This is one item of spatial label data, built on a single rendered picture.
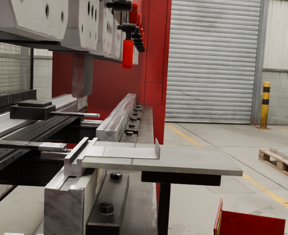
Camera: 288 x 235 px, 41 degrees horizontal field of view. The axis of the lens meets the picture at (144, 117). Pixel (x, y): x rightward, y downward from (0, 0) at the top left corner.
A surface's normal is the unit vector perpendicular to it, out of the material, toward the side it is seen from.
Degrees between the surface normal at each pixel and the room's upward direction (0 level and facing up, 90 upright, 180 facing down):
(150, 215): 0
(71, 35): 135
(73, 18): 90
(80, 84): 90
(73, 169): 90
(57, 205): 90
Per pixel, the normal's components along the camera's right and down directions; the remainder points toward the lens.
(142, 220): 0.05, -0.99
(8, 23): -0.05, 0.79
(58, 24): 1.00, 0.05
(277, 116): 0.17, 0.13
